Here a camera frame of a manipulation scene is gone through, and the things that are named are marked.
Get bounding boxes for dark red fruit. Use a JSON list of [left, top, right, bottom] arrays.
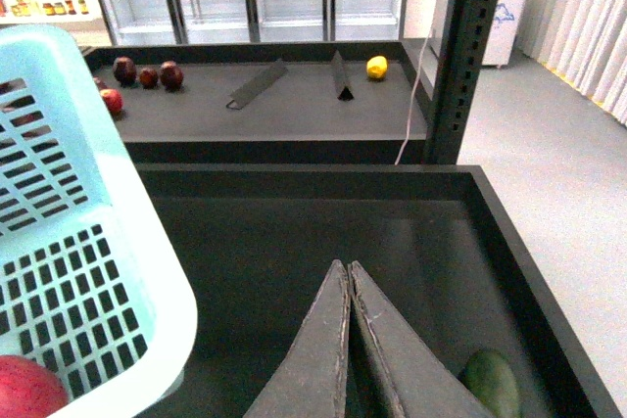
[[112, 56, 137, 86]]

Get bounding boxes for black rear tray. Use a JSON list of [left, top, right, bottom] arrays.
[[83, 41, 428, 164]]

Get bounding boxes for black triangular divider bar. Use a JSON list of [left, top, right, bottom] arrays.
[[330, 50, 355, 101]]

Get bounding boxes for white chest freezer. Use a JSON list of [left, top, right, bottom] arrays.
[[429, 0, 526, 68]]

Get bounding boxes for light blue plastic basket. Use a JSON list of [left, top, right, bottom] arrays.
[[1, 25, 197, 417]]

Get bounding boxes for dark purple fruit middle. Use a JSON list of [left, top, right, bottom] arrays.
[[93, 76, 109, 91]]

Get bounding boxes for yellow lemon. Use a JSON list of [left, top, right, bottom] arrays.
[[366, 56, 388, 81]]

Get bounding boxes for red yellow apple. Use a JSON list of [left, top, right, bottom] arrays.
[[1, 355, 69, 417]]

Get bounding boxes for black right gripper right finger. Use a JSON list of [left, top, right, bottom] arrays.
[[348, 261, 492, 417]]

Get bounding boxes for white pink cable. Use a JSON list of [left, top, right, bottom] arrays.
[[394, 28, 437, 166]]

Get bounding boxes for black tray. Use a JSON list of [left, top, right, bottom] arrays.
[[83, 41, 428, 164], [138, 163, 619, 417]]

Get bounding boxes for black perforated shelf post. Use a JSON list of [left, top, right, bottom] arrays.
[[421, 0, 498, 164]]

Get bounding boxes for white vertical blinds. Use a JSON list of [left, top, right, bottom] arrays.
[[516, 0, 626, 125]]

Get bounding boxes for green avocado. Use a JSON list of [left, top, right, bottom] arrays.
[[458, 349, 522, 417]]

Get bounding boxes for small brown red fruit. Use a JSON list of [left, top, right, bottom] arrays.
[[138, 68, 160, 89]]

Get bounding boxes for dark maroon fruit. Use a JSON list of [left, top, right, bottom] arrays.
[[160, 61, 184, 91]]

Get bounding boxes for black flat divider bar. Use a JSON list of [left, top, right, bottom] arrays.
[[226, 59, 287, 111]]

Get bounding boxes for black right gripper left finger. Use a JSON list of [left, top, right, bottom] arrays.
[[245, 260, 351, 417]]

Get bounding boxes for black front tray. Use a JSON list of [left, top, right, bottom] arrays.
[[138, 163, 619, 417]]

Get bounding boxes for small red apple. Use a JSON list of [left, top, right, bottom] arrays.
[[100, 88, 123, 116]]

